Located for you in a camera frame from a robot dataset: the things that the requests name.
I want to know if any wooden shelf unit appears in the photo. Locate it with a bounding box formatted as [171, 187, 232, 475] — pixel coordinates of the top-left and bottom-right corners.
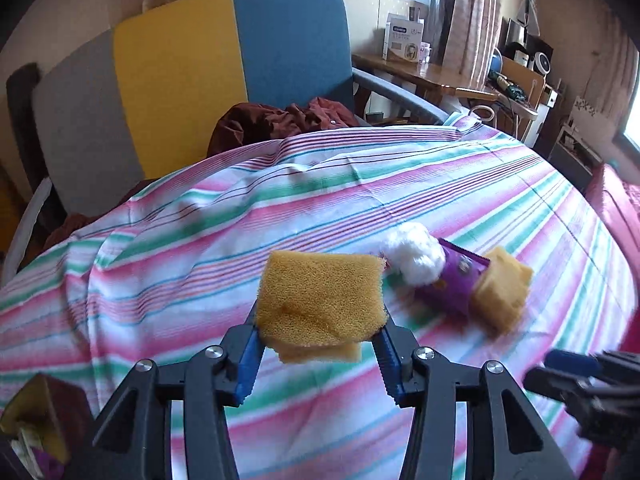
[492, 17, 562, 142]

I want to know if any patterned curtain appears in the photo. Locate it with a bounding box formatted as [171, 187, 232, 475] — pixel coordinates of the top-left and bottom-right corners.
[442, 0, 504, 79]

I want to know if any yellow sponge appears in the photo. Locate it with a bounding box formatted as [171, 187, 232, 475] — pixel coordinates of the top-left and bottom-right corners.
[255, 251, 391, 364]
[472, 246, 534, 334]

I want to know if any yellow box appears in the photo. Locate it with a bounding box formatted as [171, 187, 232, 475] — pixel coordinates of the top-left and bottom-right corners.
[0, 372, 94, 480]

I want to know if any dark red cloth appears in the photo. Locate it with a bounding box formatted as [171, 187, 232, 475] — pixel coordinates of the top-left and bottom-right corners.
[207, 97, 374, 159]

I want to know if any purple snack packet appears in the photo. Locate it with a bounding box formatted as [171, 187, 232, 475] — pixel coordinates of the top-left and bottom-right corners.
[415, 240, 492, 317]

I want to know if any wooden desk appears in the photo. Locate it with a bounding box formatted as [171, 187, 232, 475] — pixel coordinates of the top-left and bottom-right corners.
[352, 52, 501, 112]

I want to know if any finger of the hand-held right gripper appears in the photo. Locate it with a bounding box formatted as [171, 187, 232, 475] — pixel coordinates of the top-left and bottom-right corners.
[544, 351, 598, 373]
[524, 367, 583, 403]

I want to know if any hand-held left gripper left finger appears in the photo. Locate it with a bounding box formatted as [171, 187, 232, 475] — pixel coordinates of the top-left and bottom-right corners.
[92, 324, 267, 480]

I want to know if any white cotton ball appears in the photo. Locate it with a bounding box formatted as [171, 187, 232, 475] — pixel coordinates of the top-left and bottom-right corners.
[380, 222, 447, 289]

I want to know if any striped bedsheet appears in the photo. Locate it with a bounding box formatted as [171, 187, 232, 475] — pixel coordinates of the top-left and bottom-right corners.
[0, 115, 632, 480]

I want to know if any side window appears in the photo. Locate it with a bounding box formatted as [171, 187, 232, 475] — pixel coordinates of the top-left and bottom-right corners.
[620, 50, 640, 147]

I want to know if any white carton box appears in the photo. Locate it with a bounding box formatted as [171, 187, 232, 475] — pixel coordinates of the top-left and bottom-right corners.
[382, 12, 427, 64]

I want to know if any grey yellow blue chair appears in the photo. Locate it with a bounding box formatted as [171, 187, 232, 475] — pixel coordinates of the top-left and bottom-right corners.
[5, 0, 447, 272]

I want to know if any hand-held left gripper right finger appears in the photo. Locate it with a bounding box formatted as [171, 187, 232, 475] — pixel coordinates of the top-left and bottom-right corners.
[371, 326, 576, 480]

